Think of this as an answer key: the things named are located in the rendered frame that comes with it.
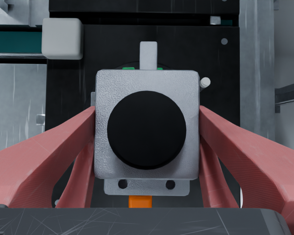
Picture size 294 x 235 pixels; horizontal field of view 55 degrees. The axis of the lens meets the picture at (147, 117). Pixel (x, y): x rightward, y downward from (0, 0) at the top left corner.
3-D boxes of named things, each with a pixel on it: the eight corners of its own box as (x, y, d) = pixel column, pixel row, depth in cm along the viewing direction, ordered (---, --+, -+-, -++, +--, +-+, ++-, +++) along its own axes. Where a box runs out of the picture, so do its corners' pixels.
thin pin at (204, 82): (193, 98, 33) (210, 86, 24) (186, 98, 33) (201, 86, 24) (193, 91, 33) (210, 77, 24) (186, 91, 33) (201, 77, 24)
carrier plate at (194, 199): (235, 217, 36) (241, 222, 34) (46, 214, 36) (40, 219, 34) (235, 31, 37) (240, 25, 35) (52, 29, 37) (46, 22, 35)
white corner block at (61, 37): (86, 63, 37) (79, 55, 33) (51, 63, 37) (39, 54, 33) (87, 28, 37) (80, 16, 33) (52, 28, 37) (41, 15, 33)
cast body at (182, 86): (183, 187, 17) (206, 218, 10) (110, 186, 17) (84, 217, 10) (183, 52, 18) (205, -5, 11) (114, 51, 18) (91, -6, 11)
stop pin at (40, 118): (55, 126, 39) (45, 125, 35) (46, 126, 39) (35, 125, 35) (55, 115, 39) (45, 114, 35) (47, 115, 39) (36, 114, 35)
